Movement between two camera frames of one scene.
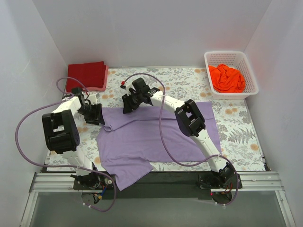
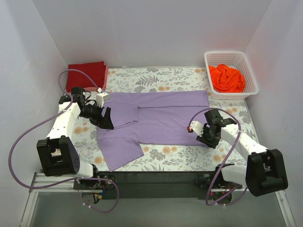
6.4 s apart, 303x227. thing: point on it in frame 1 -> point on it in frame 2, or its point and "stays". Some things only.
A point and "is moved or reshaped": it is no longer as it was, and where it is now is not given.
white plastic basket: x=230 y=74 stays
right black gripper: x=132 y=100 -> x=206 y=140
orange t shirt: x=227 y=79 stays
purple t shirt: x=128 y=143 is moved or reshaped
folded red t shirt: x=92 y=74 stays
